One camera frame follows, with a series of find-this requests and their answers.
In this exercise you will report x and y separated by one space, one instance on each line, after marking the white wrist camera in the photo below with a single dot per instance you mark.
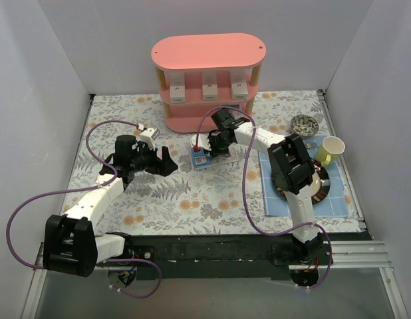
200 144
149 136

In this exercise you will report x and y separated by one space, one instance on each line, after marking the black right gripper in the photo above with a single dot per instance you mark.
214 146

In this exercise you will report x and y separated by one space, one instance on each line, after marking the floral patterned tablecloth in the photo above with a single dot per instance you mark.
225 199

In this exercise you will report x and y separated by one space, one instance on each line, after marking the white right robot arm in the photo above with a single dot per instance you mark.
305 232

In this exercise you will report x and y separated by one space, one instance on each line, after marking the floral patterned ceramic bowl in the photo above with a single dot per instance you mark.
303 125

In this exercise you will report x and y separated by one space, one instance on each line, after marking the white Harry's razor box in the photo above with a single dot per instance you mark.
177 87

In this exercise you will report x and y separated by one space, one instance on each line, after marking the dark rimmed cream plate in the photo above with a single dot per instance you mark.
320 187

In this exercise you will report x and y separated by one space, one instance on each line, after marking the yellow ceramic mug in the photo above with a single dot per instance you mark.
330 150

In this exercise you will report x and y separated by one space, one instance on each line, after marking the Gillette razor blister pack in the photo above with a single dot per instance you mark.
203 160
237 106

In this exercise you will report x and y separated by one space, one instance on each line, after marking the blue checkered cloth napkin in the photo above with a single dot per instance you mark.
334 205

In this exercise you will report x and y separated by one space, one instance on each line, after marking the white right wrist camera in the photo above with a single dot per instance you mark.
200 144

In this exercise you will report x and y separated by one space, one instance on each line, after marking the slim white H razor box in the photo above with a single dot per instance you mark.
209 86

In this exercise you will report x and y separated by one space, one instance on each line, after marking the pink three-tier wooden shelf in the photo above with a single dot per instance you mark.
194 54

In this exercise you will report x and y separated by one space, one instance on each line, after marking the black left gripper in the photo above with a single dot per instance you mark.
157 162

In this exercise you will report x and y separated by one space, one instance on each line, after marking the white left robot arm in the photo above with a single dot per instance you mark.
71 243

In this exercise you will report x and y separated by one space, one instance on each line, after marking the metal fork dark handle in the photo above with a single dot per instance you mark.
310 146

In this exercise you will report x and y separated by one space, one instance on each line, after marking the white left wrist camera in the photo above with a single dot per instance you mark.
149 136

